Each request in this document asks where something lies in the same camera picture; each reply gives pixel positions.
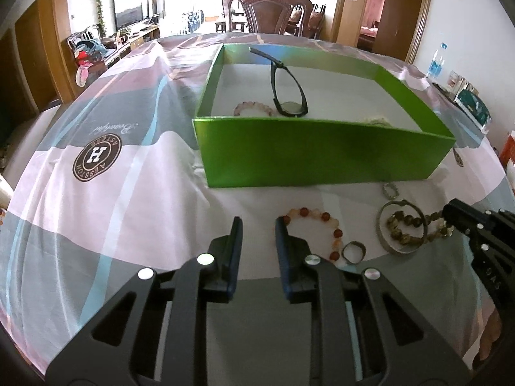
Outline white strap wristwatch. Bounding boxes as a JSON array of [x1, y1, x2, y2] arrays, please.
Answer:
[[362, 116, 393, 127]]

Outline wooden tv cabinet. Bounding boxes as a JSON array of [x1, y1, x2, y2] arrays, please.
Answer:
[[104, 25, 161, 68]]

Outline pink crystal bead bracelet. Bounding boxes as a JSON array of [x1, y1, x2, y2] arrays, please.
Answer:
[[233, 99, 277, 119]]

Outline brown bead bracelet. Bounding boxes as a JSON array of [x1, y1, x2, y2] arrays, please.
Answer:
[[386, 209, 456, 249]]

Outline plastic water bottle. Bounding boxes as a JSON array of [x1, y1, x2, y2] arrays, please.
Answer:
[[426, 43, 448, 80]]

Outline black eyeglasses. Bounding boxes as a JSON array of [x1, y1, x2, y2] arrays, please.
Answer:
[[250, 47, 308, 118]]

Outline wooden sofa with cushions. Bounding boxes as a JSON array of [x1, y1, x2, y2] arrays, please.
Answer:
[[285, 4, 327, 40]]

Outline wooden armchair with clothes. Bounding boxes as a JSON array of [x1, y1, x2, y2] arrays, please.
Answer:
[[66, 25, 117, 88]]

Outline silver bangle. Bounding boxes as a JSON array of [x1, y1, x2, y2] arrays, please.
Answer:
[[375, 199, 429, 256]]

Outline green cardboard box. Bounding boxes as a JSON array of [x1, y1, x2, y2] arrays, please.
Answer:
[[193, 44, 455, 187]]

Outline pink grey patterned tablecloth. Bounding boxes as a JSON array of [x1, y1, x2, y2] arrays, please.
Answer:
[[1, 34, 514, 371]]

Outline dark wooden chair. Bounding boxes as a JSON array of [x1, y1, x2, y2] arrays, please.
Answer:
[[222, 0, 314, 37]]

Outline person's hand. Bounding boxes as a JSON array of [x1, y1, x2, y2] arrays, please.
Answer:
[[472, 309, 502, 370]]

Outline small silver ring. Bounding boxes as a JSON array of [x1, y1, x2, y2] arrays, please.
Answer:
[[341, 240, 368, 265]]

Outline black television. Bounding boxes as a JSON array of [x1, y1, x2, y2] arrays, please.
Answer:
[[113, 0, 149, 30]]

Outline red bead bracelet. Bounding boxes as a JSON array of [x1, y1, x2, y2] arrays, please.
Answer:
[[281, 207, 345, 266]]

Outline dark green bag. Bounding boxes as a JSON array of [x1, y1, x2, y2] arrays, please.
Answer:
[[455, 89, 492, 134]]

